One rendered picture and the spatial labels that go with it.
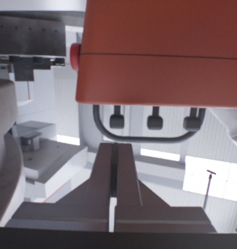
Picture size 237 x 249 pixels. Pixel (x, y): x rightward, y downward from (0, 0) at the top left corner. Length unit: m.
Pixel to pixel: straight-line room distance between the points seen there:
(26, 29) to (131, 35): 1.15
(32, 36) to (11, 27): 0.12
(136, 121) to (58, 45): 2.31
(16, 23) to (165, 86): 1.20
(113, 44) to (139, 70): 0.03
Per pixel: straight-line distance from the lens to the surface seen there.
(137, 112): 3.27
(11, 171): 1.62
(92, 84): 0.18
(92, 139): 3.77
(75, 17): 1.43
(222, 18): 0.21
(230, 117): 0.71
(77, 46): 0.24
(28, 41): 1.30
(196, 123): 0.28
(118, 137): 0.32
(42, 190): 3.03
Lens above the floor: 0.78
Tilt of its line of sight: 15 degrees up
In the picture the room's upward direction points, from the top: 178 degrees counter-clockwise
